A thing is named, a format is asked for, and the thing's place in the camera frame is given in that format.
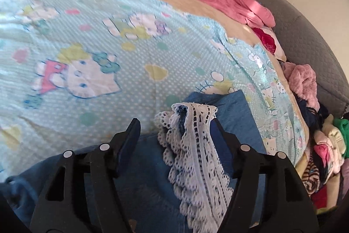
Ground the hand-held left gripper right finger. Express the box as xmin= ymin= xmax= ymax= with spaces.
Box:
xmin=210 ymin=120 xmax=319 ymax=233

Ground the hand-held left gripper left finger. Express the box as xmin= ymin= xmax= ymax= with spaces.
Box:
xmin=29 ymin=118 xmax=141 ymax=233

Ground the blue denim pants lace trim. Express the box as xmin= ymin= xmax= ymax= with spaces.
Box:
xmin=0 ymin=90 xmax=269 ymax=233

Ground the dark navy garment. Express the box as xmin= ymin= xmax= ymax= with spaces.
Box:
xmin=296 ymin=98 xmax=332 ymax=132

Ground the light blue cartoon printed blanket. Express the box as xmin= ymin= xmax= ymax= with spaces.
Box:
xmin=0 ymin=0 xmax=310 ymax=184

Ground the brown striped garment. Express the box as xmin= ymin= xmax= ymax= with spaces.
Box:
xmin=301 ymin=159 xmax=321 ymax=194

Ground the pink fluffy garment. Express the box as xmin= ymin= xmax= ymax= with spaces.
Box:
xmin=282 ymin=62 xmax=321 ymax=110

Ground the hot pink garment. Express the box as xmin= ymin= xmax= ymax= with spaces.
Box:
xmin=313 ymin=144 xmax=332 ymax=165

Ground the cream garment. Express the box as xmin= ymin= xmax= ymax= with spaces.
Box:
xmin=313 ymin=114 xmax=345 ymax=168

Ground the red garment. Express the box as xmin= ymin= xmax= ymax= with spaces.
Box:
xmin=311 ymin=184 xmax=336 ymax=209

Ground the green garment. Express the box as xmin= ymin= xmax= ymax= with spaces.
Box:
xmin=333 ymin=118 xmax=349 ymax=160

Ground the grey quilted headboard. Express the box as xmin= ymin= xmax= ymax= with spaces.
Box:
xmin=241 ymin=0 xmax=349 ymax=117

